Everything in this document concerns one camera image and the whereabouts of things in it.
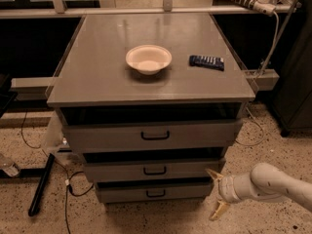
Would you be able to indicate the grey drawer cabinet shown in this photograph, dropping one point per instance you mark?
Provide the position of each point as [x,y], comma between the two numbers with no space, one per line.
[96,86]

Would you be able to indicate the grey top drawer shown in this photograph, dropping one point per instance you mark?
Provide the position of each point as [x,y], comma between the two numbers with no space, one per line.
[151,136]

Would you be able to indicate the grey bottom drawer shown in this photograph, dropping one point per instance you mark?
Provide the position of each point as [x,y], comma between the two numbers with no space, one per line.
[154,192]

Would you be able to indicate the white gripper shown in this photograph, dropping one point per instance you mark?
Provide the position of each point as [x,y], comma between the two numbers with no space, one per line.
[226,189]

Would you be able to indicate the white power strip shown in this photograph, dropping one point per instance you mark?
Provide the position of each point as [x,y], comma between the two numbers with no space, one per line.
[250,1]

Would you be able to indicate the blue snack bar packet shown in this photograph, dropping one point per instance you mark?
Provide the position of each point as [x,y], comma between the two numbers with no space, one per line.
[207,62]

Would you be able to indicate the black floor bar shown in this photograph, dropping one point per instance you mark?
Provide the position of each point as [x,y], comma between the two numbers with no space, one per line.
[34,207]

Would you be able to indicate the dark cabinet at right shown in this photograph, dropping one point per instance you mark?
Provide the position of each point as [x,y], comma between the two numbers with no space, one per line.
[292,97]

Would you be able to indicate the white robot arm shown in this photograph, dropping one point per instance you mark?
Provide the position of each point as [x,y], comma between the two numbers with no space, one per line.
[263,183]

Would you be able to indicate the grey drawer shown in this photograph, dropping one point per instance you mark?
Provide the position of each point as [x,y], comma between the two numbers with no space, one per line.
[154,192]
[151,136]
[143,170]

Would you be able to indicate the grey middle drawer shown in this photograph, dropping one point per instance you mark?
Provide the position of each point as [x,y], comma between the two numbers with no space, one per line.
[143,170]

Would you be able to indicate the grey metal rail frame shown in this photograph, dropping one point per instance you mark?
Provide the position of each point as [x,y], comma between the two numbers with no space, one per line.
[106,7]

